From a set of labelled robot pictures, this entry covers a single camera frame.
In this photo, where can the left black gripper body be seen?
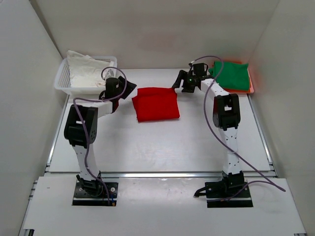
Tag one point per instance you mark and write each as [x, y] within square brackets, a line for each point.
[122, 89]

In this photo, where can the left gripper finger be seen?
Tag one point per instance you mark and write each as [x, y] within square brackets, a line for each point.
[129, 85]
[127, 92]

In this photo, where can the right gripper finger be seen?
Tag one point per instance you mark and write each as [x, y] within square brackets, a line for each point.
[188, 89]
[182, 76]

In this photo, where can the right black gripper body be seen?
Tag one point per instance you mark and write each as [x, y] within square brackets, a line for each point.
[189, 79]

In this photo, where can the red t-shirt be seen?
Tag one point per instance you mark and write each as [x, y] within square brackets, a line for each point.
[156, 104]

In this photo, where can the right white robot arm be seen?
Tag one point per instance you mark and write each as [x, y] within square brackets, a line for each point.
[226, 118]

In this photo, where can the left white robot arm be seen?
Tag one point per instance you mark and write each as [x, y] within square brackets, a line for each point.
[81, 131]

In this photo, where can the crumpled white t-shirt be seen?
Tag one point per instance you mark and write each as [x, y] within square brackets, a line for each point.
[85, 71]

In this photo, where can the folded green t-shirt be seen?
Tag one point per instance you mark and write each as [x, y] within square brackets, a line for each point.
[233, 76]

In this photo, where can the white plastic basket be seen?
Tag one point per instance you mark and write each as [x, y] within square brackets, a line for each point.
[62, 78]

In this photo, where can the folded orange t-shirt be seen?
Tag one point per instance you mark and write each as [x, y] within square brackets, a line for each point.
[249, 88]

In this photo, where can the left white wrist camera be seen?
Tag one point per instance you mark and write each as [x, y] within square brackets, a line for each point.
[108, 73]

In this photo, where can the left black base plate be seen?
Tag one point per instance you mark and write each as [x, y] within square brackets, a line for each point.
[110, 191]

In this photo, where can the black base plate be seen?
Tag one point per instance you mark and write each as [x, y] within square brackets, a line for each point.
[110, 191]
[214, 194]

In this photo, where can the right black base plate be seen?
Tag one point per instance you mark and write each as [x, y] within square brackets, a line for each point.
[214, 194]

